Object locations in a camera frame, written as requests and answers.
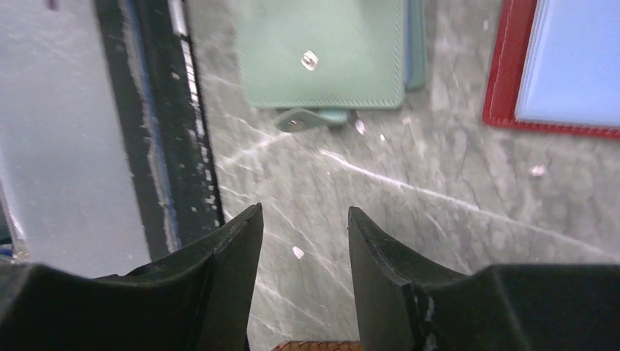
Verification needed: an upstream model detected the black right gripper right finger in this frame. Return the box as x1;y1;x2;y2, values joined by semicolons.
348;207;619;350

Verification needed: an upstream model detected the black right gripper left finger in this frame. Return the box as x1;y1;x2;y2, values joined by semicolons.
1;204;264;350

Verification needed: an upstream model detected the green card holder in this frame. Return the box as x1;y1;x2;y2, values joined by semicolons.
235;0;427;133

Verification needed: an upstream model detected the red card holder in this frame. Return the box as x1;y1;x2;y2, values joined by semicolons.
482;1;619;139

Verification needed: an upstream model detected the brown wicker basket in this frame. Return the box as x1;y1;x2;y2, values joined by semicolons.
273;341;363;351

